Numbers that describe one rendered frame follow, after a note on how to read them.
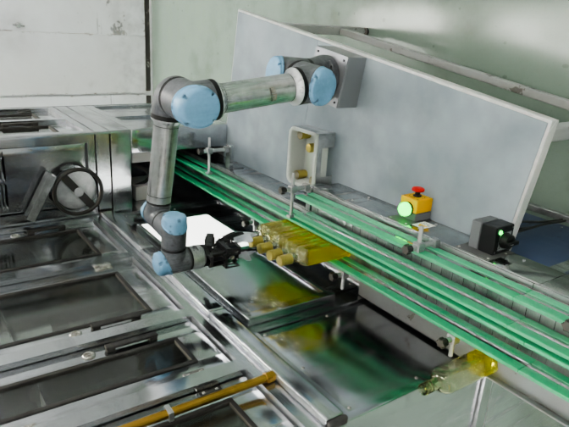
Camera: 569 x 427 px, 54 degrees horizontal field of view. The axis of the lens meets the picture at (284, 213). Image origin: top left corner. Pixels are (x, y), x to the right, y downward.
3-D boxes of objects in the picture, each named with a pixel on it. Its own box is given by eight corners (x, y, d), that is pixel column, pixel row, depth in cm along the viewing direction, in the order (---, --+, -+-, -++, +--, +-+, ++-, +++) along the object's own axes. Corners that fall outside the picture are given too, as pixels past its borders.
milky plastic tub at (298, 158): (302, 178, 228) (285, 180, 223) (306, 124, 221) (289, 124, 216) (329, 190, 215) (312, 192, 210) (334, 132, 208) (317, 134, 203)
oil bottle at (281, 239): (319, 240, 204) (271, 250, 192) (321, 225, 202) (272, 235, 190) (329, 245, 200) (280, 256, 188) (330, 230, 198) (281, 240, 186)
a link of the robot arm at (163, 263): (161, 257, 164) (160, 282, 167) (195, 250, 170) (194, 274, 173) (151, 246, 170) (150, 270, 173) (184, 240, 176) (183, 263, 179)
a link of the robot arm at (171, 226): (152, 207, 169) (151, 240, 173) (168, 222, 161) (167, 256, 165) (176, 204, 173) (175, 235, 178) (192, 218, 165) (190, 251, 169)
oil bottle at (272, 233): (310, 234, 208) (262, 244, 196) (311, 219, 206) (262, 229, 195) (319, 239, 204) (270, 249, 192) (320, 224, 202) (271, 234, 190)
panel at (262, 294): (208, 218, 254) (135, 230, 235) (208, 212, 253) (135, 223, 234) (334, 301, 185) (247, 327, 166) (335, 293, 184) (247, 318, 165)
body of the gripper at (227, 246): (241, 266, 182) (207, 274, 175) (228, 254, 188) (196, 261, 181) (243, 245, 179) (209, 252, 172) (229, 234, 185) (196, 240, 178)
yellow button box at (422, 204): (414, 212, 181) (398, 215, 177) (417, 190, 179) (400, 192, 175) (431, 219, 176) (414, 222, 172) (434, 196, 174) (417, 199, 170)
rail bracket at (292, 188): (303, 213, 209) (275, 218, 202) (306, 169, 204) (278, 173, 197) (308, 215, 207) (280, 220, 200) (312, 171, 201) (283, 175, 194)
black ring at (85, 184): (102, 209, 250) (52, 216, 238) (99, 163, 243) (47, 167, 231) (105, 213, 246) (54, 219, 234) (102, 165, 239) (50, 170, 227)
